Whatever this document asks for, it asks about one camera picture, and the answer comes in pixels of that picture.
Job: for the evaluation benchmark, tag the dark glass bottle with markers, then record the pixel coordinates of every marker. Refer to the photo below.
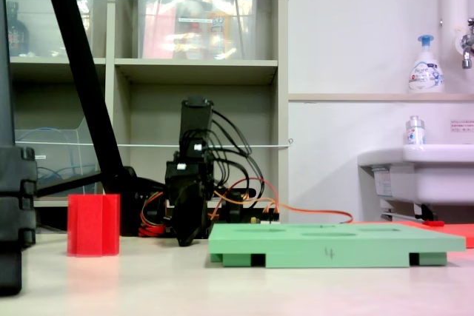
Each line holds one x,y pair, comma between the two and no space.
16,33

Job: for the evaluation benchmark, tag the metal water faucet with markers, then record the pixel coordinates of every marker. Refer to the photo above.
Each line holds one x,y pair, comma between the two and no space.
467,44

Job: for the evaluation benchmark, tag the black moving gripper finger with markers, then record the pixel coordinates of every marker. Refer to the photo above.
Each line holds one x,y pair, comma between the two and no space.
200,216

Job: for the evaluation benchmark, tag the white blue soap dispenser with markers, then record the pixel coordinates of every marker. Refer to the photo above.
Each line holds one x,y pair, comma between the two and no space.
426,72

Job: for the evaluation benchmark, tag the clear bin with packages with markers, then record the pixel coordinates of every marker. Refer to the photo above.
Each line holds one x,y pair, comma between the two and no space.
196,27

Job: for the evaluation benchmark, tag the small clear sanitizer bottle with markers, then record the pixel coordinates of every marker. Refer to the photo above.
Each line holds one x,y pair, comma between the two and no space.
415,132

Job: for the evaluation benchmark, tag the black tripod leg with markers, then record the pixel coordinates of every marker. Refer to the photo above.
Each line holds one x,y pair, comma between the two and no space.
76,49

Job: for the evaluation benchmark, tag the white wall notice label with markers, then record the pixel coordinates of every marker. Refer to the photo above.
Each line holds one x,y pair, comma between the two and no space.
462,126

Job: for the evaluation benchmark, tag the green shape hole board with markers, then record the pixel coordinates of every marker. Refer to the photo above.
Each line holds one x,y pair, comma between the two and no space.
333,247

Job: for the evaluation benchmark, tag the red cross columnar block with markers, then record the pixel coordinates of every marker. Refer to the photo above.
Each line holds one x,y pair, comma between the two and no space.
93,225

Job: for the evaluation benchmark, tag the black tripod brace rod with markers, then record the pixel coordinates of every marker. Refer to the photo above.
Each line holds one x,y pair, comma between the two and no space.
66,183

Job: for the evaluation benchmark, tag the orange bottle in bin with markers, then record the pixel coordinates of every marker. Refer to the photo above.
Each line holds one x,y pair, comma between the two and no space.
219,27

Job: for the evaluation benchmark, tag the clear plastic storage bin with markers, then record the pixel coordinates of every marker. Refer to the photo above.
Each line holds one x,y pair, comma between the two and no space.
44,16

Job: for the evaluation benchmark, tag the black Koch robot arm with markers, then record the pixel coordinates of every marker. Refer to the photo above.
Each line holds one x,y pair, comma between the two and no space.
194,123

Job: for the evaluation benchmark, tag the notched black stack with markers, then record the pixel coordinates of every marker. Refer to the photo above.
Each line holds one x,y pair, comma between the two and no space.
15,190

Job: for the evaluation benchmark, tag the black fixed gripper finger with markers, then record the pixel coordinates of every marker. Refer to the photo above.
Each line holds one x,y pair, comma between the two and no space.
184,229

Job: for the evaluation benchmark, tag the red black table clamp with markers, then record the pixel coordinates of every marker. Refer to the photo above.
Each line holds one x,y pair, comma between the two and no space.
152,230

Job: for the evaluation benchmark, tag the beige shelf unit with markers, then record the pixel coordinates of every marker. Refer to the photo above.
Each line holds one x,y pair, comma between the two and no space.
196,68

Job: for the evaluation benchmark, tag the white sink basin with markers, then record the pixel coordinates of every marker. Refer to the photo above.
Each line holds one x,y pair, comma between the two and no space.
426,179

